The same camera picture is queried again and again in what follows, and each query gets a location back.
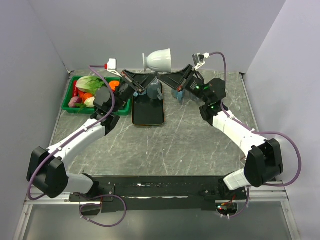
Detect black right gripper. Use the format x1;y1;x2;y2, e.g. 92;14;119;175
158;64;210;105

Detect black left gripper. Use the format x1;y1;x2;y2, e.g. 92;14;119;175
111;69;160;114

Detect blue butterfly mug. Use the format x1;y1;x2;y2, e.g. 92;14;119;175
171;89;185;103

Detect dark grey faceted mug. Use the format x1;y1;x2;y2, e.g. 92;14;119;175
147;79;163;100

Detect white grey mug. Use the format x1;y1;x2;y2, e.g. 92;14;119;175
142;48;172;73

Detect lavender blue small mug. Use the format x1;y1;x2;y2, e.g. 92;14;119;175
189;93;199;101

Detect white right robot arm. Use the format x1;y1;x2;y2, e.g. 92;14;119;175
158;65;284;200

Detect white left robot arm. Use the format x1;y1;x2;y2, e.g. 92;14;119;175
27;70;159;201

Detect light blue faceted mug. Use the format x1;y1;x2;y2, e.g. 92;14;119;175
133;90;147;98

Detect orange fruit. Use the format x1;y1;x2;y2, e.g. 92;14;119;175
109;80;120;92

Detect black tray gold rim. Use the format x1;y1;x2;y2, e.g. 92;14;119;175
131;82;165;127

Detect green plastic bin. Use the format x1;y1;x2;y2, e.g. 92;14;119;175
61;75;133;116

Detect lettuce head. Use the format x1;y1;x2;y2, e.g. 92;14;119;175
75;76;106;96

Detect orange carrot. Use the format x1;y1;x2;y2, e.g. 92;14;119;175
78;91;94;103

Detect white radish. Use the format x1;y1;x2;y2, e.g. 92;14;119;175
84;96;95;108

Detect red chili pepper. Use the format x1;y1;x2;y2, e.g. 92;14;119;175
72;80;79;98

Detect purple onion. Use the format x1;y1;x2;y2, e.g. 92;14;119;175
68;96;83;108

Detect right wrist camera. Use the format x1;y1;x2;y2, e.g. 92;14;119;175
192;52;210;71

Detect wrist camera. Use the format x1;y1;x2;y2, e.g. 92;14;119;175
104;58;122;78
192;52;210;71

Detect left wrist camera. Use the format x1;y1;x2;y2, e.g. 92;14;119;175
104;58;122;78

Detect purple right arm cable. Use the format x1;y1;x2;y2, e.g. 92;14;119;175
208;51;303;188

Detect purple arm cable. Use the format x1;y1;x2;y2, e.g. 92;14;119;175
208;51;303;188
26;64;117;201

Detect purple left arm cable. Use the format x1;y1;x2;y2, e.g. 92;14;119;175
26;64;117;201

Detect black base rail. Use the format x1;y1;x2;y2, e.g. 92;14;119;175
69;176;247;213

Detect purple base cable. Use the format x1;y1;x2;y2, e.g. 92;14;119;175
79;194;128;228

